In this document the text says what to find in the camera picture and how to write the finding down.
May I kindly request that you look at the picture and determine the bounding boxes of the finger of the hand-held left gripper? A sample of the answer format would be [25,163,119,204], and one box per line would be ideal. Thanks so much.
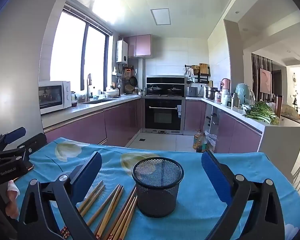
[0,127,27,155]
[0,132,47,165]

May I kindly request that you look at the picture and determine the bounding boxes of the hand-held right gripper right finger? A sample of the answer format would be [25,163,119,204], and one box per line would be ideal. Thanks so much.
[201,150,285,240]

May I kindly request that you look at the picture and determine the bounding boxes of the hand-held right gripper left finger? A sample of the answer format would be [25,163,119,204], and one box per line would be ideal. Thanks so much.
[17,151,103,240]

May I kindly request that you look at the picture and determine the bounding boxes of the bunch of bamboo chopsticks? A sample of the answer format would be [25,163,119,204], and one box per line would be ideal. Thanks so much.
[60,180,138,240]

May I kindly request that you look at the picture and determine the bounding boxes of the black mesh utensil holder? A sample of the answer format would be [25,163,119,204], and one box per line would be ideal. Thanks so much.
[132,157,185,218]

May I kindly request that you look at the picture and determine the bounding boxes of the person's left hand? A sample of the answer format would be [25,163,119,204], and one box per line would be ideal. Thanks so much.
[4,181,21,219]

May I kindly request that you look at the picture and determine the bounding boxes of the white plastic bag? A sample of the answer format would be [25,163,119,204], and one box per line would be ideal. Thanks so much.
[206,132,218,153]

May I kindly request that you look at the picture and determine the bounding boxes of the yellow cooking oil bottle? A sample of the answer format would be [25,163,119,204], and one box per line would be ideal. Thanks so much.
[193,129,204,152]

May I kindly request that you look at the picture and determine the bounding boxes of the pink base cabinets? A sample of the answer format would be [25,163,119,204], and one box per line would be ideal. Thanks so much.
[41,97,142,147]
[185,99,263,153]

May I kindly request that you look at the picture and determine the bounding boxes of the white microwave oven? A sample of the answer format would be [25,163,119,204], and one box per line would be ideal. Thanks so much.
[38,81,72,115]

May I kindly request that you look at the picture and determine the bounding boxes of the blue floral tablecloth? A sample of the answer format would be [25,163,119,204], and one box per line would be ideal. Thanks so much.
[12,137,300,240]

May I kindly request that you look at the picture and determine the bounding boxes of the grey refrigerator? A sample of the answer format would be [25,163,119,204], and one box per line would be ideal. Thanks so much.
[0,0,65,140]

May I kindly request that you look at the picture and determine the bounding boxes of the kitchen sink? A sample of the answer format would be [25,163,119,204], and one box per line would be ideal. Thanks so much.
[80,98,118,105]

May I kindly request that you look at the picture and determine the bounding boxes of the steel sink faucet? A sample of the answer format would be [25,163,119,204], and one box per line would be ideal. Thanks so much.
[86,73,93,102]

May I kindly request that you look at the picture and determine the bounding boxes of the stainless steel thermos bottle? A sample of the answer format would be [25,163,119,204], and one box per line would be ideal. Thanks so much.
[230,93,240,108]

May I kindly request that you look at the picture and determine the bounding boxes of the black integrated stove with oven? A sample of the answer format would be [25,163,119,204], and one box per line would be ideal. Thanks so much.
[144,75,186,133]

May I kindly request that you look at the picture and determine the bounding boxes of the bunch of leafy greens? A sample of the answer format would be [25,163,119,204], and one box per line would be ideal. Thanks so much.
[242,100,279,125]

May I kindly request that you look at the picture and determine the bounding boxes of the stainless steel stock pot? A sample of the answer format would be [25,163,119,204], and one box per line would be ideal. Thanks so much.
[205,86,218,99]

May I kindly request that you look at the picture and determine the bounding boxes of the white cooking pot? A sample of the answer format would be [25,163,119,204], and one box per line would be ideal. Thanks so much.
[104,89,120,98]

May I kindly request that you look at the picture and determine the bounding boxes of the light green air fryer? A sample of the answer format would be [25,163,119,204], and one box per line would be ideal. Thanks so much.
[234,83,253,105]

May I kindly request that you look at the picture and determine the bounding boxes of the pink electric kettle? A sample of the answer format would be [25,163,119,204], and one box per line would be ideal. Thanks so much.
[220,78,231,92]

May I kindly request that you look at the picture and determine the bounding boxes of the black lidded pot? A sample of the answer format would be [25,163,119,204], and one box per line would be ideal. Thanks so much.
[147,84,162,95]
[167,86,182,96]

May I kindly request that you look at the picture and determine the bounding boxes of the kitchen window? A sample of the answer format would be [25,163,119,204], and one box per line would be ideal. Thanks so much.
[50,4,113,93]

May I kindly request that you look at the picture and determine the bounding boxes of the wooden cutting board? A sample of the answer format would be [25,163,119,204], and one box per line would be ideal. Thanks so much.
[199,63,211,77]

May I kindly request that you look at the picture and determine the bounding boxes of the dark wooden slat partition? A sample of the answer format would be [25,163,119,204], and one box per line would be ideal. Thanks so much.
[251,53,274,100]

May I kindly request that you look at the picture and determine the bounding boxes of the ceiling light panel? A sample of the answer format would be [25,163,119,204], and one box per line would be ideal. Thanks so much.
[150,8,171,26]

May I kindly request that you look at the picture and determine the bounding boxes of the black wall rack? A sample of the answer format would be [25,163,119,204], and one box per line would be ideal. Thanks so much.
[185,64,212,84]

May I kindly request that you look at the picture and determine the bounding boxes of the pink wall painting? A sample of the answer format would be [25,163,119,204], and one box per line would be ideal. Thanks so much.
[259,68,272,94]

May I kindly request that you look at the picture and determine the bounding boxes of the white wall water heater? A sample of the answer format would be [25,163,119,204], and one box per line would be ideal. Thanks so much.
[116,40,129,63]

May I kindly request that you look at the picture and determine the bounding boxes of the pink wall cabinet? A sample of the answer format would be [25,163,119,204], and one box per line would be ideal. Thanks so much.
[124,34,154,58]

